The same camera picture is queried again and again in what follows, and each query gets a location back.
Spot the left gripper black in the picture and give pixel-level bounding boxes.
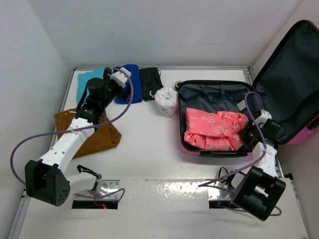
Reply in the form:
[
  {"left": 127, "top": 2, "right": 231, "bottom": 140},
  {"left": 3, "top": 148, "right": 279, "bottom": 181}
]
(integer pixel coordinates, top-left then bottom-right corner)
[{"left": 99, "top": 67, "right": 132, "bottom": 109}]

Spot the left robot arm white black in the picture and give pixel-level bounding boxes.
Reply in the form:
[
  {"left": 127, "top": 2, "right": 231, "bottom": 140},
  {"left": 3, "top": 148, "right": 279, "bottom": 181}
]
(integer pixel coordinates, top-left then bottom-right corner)
[{"left": 24, "top": 67, "right": 134, "bottom": 207}]

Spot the pink suitcase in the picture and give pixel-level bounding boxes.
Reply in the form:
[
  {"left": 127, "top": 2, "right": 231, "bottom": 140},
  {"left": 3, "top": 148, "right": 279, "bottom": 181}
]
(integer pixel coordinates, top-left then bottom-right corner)
[{"left": 178, "top": 20, "right": 319, "bottom": 145}]

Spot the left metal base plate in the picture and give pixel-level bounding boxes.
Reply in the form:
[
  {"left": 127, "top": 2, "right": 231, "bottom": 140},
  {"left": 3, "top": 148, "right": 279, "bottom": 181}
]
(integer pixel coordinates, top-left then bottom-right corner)
[{"left": 74, "top": 180, "right": 121, "bottom": 201}]

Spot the black leather pouch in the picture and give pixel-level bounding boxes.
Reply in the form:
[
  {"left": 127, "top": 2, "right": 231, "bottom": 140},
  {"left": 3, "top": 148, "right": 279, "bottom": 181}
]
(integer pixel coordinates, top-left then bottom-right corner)
[{"left": 139, "top": 67, "right": 163, "bottom": 101}]

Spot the royal blue garment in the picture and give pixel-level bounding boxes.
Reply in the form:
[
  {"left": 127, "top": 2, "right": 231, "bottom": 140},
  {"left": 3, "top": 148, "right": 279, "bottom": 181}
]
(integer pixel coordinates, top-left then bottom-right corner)
[{"left": 114, "top": 64, "right": 143, "bottom": 105}]

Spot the brown garment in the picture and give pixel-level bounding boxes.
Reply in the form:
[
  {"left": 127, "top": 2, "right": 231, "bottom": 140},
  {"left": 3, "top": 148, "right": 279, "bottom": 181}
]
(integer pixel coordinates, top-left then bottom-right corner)
[{"left": 54, "top": 108, "right": 122, "bottom": 158}]

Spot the light blue shirt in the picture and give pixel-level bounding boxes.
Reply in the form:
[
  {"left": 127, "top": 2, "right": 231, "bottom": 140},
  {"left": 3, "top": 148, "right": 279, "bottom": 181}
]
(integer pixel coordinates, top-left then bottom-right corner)
[{"left": 76, "top": 67, "right": 105, "bottom": 103}]

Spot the metal base plate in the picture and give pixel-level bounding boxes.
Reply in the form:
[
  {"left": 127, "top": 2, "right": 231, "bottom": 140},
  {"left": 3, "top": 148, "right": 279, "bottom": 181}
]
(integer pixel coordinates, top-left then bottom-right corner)
[
  {"left": 74, "top": 180, "right": 121, "bottom": 201},
  {"left": 207, "top": 180, "right": 235, "bottom": 201}
]

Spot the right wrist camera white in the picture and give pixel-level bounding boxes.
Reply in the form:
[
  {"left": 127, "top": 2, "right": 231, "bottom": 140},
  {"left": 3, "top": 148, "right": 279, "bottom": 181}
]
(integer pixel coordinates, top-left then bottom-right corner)
[{"left": 255, "top": 109, "right": 272, "bottom": 128}]

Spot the white drawstring bag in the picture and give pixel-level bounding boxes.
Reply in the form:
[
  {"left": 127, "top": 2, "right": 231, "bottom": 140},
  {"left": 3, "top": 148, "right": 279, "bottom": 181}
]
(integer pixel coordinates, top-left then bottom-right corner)
[{"left": 150, "top": 87, "right": 178, "bottom": 118}]

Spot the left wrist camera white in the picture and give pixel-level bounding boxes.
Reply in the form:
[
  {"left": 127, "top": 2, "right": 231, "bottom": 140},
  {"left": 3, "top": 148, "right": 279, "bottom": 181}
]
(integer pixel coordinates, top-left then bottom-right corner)
[{"left": 110, "top": 67, "right": 132, "bottom": 89}]

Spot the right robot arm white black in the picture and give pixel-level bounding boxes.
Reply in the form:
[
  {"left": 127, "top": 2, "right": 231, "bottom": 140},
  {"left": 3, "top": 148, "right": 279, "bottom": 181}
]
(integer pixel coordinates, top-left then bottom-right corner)
[{"left": 216, "top": 118, "right": 286, "bottom": 221}]

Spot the pink patterned garment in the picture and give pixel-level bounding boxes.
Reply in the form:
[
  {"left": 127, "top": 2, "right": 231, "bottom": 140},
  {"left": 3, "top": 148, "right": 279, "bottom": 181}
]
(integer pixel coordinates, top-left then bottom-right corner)
[{"left": 184, "top": 108, "right": 249, "bottom": 151}]

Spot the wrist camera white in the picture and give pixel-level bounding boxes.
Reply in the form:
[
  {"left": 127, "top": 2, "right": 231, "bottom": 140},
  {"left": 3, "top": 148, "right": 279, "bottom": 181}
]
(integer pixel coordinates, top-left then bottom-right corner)
[
  {"left": 255, "top": 109, "right": 272, "bottom": 128},
  {"left": 110, "top": 67, "right": 132, "bottom": 89}
]

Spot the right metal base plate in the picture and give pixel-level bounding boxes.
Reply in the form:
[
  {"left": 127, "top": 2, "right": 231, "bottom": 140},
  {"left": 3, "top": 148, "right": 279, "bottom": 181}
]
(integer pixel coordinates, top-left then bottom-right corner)
[{"left": 207, "top": 180, "right": 235, "bottom": 201}]

